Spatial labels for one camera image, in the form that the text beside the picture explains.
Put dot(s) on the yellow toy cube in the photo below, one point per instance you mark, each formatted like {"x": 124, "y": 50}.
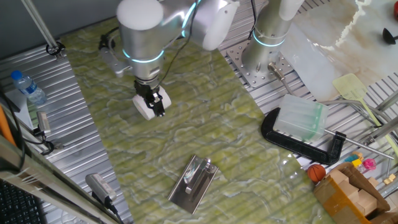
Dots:
{"x": 356, "y": 162}

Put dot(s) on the large silver ridged camera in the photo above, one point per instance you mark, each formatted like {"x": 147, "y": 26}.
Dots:
{"x": 100, "y": 186}

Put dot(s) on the black keyboard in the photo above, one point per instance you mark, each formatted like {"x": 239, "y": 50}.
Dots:
{"x": 18, "y": 205}

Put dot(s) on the aluminium frame bar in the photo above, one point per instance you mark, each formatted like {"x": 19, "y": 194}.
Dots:
{"x": 382, "y": 132}
{"x": 46, "y": 183}

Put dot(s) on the green marble pattern mat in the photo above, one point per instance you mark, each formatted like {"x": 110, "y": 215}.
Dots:
{"x": 217, "y": 124}

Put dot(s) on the metal camera mount with ties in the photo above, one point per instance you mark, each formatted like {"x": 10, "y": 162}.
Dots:
{"x": 46, "y": 146}

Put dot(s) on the yellow-green plastic spatula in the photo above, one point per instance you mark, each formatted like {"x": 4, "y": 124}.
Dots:
{"x": 349, "y": 87}

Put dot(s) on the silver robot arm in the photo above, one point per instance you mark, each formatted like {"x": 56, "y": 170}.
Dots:
{"x": 143, "y": 40}

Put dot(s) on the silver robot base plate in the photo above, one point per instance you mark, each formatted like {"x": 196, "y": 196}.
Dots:
{"x": 248, "y": 73}

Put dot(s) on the orange rod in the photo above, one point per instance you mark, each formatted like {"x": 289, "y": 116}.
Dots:
{"x": 5, "y": 124}

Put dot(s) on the brown cardboard box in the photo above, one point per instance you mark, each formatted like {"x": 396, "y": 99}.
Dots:
{"x": 335, "y": 202}

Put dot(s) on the black ladle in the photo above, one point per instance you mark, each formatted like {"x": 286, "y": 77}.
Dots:
{"x": 388, "y": 36}

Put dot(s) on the white marble pattern sheet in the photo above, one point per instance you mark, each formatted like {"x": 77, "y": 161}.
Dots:
{"x": 329, "y": 31}

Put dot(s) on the red object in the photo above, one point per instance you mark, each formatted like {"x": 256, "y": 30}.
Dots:
{"x": 396, "y": 11}

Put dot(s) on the wooden block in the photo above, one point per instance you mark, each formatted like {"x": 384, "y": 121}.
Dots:
{"x": 339, "y": 178}
{"x": 347, "y": 190}
{"x": 367, "y": 202}

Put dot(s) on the small wooden cube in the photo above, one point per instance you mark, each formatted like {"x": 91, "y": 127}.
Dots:
{"x": 389, "y": 179}

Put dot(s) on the small toy basketball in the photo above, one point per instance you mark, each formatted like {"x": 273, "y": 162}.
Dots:
{"x": 316, "y": 173}

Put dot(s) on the clear water bottle blue cap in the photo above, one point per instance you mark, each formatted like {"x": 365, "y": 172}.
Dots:
{"x": 31, "y": 91}

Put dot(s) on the shiny metal roll holder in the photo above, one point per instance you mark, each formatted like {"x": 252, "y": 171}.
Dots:
{"x": 192, "y": 183}

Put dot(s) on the translucent plastic box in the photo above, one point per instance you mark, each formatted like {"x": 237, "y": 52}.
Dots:
{"x": 300, "y": 118}

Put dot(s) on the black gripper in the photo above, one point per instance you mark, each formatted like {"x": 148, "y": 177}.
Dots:
{"x": 146, "y": 88}

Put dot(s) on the small silver ridged camera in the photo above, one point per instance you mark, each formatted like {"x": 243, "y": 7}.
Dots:
{"x": 43, "y": 123}

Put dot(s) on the pink plastic toy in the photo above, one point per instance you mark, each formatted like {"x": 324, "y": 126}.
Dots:
{"x": 369, "y": 164}

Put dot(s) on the black C-clamp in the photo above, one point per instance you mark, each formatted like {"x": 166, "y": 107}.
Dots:
{"x": 295, "y": 146}

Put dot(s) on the metal camera pole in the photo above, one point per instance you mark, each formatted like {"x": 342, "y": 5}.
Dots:
{"x": 40, "y": 23}

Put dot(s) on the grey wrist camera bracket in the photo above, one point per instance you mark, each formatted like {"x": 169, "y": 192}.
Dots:
{"x": 115, "y": 63}

